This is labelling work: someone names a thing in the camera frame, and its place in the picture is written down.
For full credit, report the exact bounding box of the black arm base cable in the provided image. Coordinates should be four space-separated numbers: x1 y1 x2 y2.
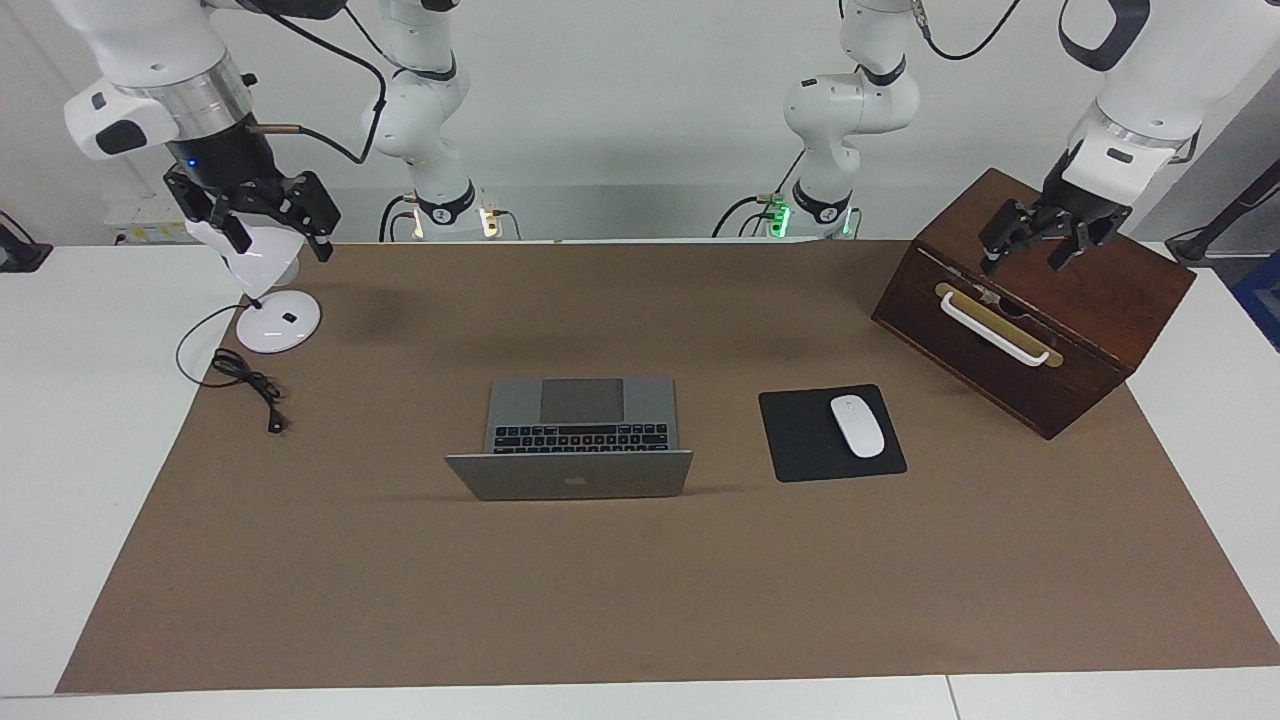
378 195 419 243
712 150 806 239

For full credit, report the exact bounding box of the silver laptop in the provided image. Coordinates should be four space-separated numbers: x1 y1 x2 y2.
445 376 695 502

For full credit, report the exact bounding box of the black lamp power cable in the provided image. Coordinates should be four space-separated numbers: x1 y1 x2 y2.
176 303 288 435

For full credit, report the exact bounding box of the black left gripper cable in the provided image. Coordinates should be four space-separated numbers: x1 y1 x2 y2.
905 0 1031 63

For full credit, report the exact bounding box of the black stand foot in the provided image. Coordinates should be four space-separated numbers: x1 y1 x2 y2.
0 212 53 273

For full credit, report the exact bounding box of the brown table mat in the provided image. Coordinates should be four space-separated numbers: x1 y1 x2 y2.
55 240 1280 694

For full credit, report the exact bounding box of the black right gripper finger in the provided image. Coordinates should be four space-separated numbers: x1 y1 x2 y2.
162 170 254 254
270 171 343 264

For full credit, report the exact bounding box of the white wall power strip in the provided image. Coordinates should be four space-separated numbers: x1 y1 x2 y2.
103 195 191 246

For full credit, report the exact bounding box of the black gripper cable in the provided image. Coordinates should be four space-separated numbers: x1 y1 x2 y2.
235 0 389 166
905 0 1031 63

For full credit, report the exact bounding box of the white computer mouse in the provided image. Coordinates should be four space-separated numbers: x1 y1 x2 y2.
830 394 887 459

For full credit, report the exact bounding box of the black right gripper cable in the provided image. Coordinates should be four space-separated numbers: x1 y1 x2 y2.
235 0 389 166

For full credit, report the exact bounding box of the black mouse pad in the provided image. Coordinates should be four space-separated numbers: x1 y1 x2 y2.
758 384 908 484

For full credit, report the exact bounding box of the black tripod stand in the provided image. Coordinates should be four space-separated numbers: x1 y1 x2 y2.
1165 158 1280 266

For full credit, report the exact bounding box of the dark brown wooden box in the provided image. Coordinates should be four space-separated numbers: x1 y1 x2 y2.
871 167 1197 441

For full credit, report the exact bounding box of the white desk lamp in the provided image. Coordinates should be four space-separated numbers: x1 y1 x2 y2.
188 218 322 354

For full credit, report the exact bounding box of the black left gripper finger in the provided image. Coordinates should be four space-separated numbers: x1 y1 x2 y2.
1047 213 1131 274
978 198 1043 277

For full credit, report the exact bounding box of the blue crate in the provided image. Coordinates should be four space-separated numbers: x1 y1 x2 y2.
1232 250 1280 351

